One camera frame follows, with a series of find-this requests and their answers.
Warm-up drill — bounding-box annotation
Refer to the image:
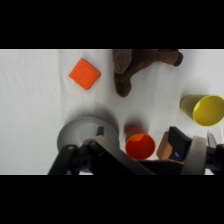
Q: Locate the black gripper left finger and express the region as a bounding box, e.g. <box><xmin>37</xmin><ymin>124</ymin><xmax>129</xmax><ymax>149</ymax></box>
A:
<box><xmin>48</xmin><ymin>134</ymin><xmax>155</xmax><ymax>176</ymax></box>

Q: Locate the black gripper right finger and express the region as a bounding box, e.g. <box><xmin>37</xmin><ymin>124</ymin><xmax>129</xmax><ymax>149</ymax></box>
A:
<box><xmin>180</xmin><ymin>135</ymin><xmax>224</xmax><ymax>176</ymax></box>

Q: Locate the brown plush deer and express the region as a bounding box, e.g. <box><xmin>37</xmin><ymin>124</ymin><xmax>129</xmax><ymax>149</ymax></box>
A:
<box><xmin>111</xmin><ymin>49</ymin><xmax>184</xmax><ymax>98</ymax></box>

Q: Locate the grey bowl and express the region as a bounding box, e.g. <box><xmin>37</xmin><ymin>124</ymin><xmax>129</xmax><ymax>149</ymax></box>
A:
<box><xmin>56</xmin><ymin>115</ymin><xmax>120</xmax><ymax>154</ymax></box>

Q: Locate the orange plastic cup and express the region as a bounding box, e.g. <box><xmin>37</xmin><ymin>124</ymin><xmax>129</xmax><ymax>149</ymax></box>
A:
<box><xmin>124</xmin><ymin>124</ymin><xmax>157</xmax><ymax>161</ymax></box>

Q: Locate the yellow plastic cup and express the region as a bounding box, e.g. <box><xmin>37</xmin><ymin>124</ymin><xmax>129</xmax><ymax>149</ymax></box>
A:
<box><xmin>179</xmin><ymin>94</ymin><xmax>224</xmax><ymax>128</ymax></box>

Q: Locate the orange square block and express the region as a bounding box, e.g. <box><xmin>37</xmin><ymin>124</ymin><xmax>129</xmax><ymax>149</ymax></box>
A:
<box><xmin>68</xmin><ymin>57</ymin><xmax>102</xmax><ymax>91</ymax></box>

